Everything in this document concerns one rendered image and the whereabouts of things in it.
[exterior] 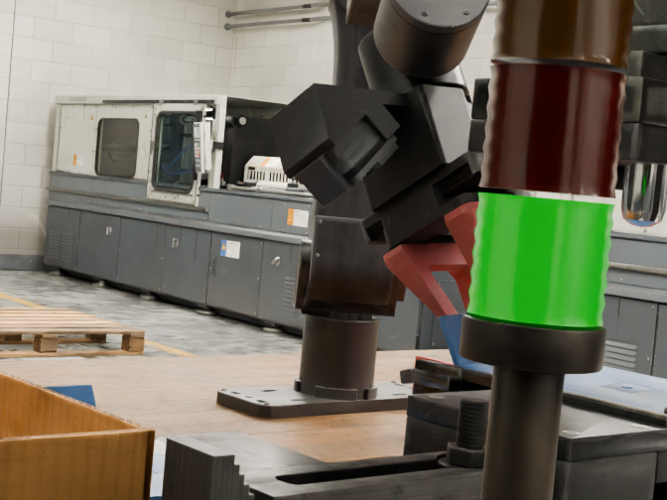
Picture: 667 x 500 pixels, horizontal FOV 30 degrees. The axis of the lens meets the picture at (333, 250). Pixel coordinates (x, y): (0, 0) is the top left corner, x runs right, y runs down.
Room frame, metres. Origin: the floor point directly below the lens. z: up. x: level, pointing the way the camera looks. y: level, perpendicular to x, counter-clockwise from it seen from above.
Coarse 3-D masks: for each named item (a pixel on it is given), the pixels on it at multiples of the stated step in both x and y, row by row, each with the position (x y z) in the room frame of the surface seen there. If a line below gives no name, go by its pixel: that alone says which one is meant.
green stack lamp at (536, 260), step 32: (480, 192) 0.34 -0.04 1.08; (480, 224) 0.34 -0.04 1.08; (512, 224) 0.33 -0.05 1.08; (544, 224) 0.33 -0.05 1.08; (576, 224) 0.33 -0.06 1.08; (608, 224) 0.34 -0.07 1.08; (480, 256) 0.34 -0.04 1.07; (512, 256) 0.33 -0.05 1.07; (544, 256) 0.33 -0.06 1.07; (576, 256) 0.33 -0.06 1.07; (480, 288) 0.34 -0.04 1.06; (512, 288) 0.33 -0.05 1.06; (544, 288) 0.33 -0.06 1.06; (576, 288) 0.33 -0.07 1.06; (512, 320) 0.33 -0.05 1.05; (544, 320) 0.33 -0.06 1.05; (576, 320) 0.33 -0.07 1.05
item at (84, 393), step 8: (64, 392) 0.73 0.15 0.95; (72, 392) 0.73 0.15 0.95; (80, 392) 0.74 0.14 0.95; (88, 392) 0.74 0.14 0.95; (80, 400) 0.73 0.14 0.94; (88, 400) 0.74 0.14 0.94; (160, 456) 0.68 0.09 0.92; (160, 464) 0.66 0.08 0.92; (160, 472) 0.65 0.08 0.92; (152, 480) 0.63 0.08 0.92; (160, 480) 0.63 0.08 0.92; (152, 488) 0.61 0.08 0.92; (160, 488) 0.61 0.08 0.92; (152, 496) 0.60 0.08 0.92; (160, 496) 0.60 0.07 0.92
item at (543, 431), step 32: (480, 320) 0.34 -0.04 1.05; (480, 352) 0.33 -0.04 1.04; (512, 352) 0.33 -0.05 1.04; (544, 352) 0.33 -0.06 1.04; (576, 352) 0.33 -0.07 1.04; (512, 384) 0.34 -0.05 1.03; (544, 384) 0.34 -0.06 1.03; (512, 416) 0.34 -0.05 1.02; (544, 416) 0.34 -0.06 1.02; (512, 448) 0.34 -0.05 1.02; (544, 448) 0.34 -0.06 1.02; (512, 480) 0.34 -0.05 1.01; (544, 480) 0.34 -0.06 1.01
